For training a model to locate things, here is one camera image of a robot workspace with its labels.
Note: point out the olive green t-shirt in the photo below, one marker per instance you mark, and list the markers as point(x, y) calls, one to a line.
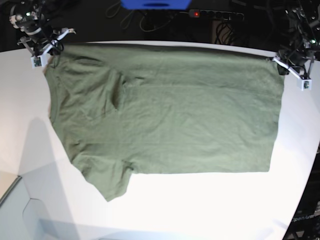
point(120, 110)

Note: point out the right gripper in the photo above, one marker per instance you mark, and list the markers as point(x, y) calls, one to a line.
point(39, 43)

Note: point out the black power strip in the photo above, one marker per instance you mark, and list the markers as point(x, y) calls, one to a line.
point(216, 15)

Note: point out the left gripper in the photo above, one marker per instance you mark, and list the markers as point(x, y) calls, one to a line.
point(297, 62)

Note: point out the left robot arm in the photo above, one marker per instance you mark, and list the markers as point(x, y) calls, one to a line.
point(304, 43)

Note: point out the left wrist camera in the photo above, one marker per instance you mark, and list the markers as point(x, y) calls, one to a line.
point(304, 84)

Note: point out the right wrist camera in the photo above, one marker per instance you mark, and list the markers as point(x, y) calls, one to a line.
point(39, 61)

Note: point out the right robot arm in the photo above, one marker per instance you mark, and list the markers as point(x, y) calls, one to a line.
point(33, 17)

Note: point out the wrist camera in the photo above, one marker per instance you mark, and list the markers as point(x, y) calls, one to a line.
point(304, 84)
point(39, 61)

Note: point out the blue box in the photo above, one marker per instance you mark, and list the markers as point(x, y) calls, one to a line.
point(155, 4)

